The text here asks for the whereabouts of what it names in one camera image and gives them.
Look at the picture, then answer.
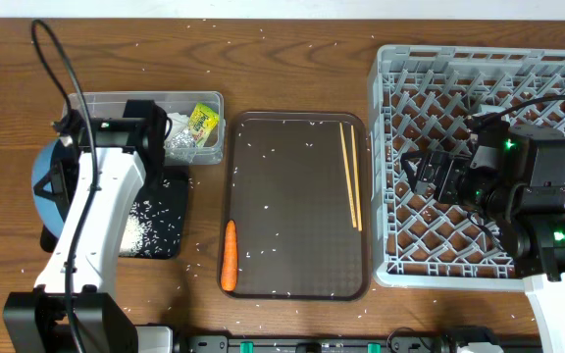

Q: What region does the blue plate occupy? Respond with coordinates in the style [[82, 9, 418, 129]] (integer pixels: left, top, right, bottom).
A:
[[31, 139, 77, 238]]

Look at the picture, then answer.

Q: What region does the aluminium foil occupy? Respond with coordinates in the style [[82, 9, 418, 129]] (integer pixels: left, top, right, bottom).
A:
[[165, 128, 197, 165]]

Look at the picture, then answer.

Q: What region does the green snack wrapper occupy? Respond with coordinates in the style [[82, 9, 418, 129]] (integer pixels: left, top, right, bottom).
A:
[[187, 103, 220, 147]]

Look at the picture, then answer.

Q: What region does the orange carrot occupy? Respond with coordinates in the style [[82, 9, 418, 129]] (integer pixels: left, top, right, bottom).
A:
[[220, 220, 238, 291]]

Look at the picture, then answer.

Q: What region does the white tissue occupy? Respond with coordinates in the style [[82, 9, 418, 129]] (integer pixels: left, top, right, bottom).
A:
[[165, 113, 189, 140]]

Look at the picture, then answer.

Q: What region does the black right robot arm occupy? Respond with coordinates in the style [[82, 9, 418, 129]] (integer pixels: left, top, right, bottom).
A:
[[400, 95, 565, 352]]

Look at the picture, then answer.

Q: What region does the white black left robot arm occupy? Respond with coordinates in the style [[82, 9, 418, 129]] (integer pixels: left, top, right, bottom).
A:
[[3, 100, 174, 352]]

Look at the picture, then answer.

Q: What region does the grey dishwasher rack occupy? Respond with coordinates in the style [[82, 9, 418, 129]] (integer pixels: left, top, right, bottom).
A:
[[368, 45, 565, 291]]

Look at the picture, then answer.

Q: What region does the clear plastic bin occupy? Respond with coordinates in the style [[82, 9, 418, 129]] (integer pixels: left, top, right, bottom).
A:
[[84, 91, 226, 166]]

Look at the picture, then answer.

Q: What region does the pile of white rice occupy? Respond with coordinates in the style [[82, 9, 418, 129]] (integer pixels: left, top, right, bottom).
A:
[[120, 179, 187, 260]]

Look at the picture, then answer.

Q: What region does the black square bin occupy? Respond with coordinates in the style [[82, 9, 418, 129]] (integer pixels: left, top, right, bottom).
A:
[[32, 166, 190, 260]]

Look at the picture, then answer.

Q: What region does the dark brown tray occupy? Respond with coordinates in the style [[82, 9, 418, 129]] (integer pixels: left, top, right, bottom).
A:
[[222, 112, 371, 302]]

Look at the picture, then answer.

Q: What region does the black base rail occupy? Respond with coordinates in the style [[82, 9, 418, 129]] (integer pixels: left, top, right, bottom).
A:
[[179, 326, 543, 353]]

